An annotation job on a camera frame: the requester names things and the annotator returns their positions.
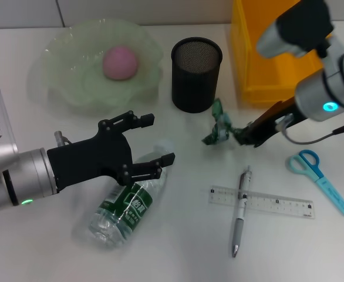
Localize clear plastic ruler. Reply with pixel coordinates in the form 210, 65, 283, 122
209, 184, 315, 220

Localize yellow plastic bin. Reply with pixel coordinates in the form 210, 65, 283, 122
230, 0, 337, 107

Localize silver grey ballpoint pen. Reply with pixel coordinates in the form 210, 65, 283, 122
230, 164, 252, 259

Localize pink peach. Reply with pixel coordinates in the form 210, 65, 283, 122
102, 45, 139, 81

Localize green glass fruit plate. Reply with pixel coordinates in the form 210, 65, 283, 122
27, 18, 164, 117

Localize light blue scissors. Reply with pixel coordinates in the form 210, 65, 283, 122
287, 149, 344, 218

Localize green plastic wrapper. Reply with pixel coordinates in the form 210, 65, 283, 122
201, 98, 249, 146

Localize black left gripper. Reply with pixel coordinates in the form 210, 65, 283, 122
46, 110, 177, 193

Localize black mesh pen holder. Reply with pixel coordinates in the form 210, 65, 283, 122
170, 36, 223, 114

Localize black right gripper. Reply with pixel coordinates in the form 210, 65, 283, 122
237, 99, 306, 148

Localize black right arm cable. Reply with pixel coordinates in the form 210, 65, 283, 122
277, 116, 344, 145

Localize clear green label water bottle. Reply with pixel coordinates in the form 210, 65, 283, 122
72, 139, 176, 250

